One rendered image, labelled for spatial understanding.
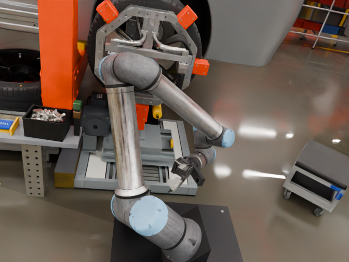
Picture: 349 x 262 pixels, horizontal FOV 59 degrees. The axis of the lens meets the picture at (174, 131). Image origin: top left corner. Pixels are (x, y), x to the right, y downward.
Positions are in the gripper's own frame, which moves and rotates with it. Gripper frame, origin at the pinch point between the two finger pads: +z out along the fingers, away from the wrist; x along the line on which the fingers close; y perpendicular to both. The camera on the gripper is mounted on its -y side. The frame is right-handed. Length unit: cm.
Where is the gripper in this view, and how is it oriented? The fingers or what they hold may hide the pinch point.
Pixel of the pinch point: (174, 181)
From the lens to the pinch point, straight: 137.4
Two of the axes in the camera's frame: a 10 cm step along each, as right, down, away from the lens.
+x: 3.1, -8.2, -4.7
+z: -5.6, 2.5, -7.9
